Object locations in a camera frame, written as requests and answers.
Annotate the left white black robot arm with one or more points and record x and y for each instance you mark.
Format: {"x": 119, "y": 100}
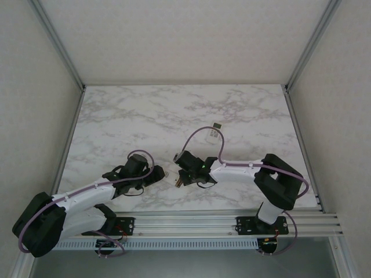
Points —
{"x": 84, "y": 197}

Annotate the aluminium frame post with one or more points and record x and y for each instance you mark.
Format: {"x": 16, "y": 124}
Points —
{"x": 59, "y": 43}
{"x": 312, "y": 43}

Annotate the white remote control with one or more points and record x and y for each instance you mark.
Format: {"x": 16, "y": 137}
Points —
{"x": 211, "y": 133}
{"x": 171, "y": 179}

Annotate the small circuit board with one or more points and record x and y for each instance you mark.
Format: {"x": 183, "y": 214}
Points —
{"x": 269, "y": 242}
{"x": 108, "y": 244}

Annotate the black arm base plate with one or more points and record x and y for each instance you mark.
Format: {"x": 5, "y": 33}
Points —
{"x": 127, "y": 224}
{"x": 246, "y": 226}

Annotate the aluminium table side rail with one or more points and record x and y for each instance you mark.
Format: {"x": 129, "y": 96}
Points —
{"x": 295, "y": 116}
{"x": 67, "y": 144}

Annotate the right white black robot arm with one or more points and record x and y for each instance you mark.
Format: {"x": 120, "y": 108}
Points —
{"x": 237, "y": 173}

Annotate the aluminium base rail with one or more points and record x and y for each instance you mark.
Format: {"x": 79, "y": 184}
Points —
{"x": 185, "y": 226}

